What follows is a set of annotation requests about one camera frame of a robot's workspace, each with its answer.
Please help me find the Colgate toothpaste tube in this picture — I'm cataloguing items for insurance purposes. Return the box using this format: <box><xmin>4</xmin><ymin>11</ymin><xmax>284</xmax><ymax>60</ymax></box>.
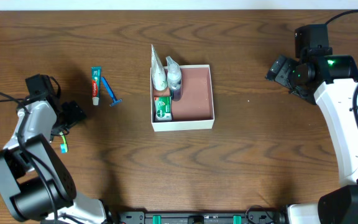
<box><xmin>91</xmin><ymin>67</ymin><xmax>102</xmax><ymax>106</ymax></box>

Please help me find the green white toothbrush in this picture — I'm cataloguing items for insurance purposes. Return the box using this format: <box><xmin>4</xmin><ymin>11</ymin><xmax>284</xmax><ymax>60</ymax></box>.
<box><xmin>60</xmin><ymin>132</ymin><xmax>68</xmax><ymax>154</ymax></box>

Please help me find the blue disposable razor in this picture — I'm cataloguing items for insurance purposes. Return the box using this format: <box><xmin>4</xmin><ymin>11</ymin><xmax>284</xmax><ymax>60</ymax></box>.
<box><xmin>101</xmin><ymin>77</ymin><xmax>122</xmax><ymax>106</ymax></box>

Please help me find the white speckled cream tube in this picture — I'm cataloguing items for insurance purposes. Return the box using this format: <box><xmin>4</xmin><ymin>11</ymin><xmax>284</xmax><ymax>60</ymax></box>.
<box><xmin>151</xmin><ymin>45</ymin><xmax>167</xmax><ymax>91</ymax></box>

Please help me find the green Dettol soap bar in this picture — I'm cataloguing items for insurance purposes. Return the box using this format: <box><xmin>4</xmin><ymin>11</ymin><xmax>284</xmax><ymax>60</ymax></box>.
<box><xmin>154</xmin><ymin>96</ymin><xmax>172</xmax><ymax>122</ymax></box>

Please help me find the clear pump bottle purple liquid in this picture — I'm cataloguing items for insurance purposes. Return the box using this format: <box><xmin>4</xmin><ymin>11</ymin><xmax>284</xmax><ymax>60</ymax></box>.
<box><xmin>166</xmin><ymin>56</ymin><xmax>183</xmax><ymax>101</ymax></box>

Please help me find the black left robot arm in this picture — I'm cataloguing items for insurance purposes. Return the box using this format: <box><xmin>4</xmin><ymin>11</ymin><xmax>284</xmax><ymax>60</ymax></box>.
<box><xmin>0</xmin><ymin>74</ymin><xmax>112</xmax><ymax>223</ymax></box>

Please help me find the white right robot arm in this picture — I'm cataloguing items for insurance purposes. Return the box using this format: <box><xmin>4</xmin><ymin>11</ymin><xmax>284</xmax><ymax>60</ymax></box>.
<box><xmin>266</xmin><ymin>24</ymin><xmax>358</xmax><ymax>223</ymax></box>

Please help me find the white cardboard box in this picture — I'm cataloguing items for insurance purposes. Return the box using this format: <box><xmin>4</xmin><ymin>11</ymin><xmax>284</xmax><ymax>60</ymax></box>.
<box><xmin>150</xmin><ymin>65</ymin><xmax>215</xmax><ymax>132</ymax></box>

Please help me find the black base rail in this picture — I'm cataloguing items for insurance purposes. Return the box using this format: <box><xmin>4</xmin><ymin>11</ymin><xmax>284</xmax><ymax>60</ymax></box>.
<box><xmin>117</xmin><ymin>208</ymin><xmax>287</xmax><ymax>224</ymax></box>

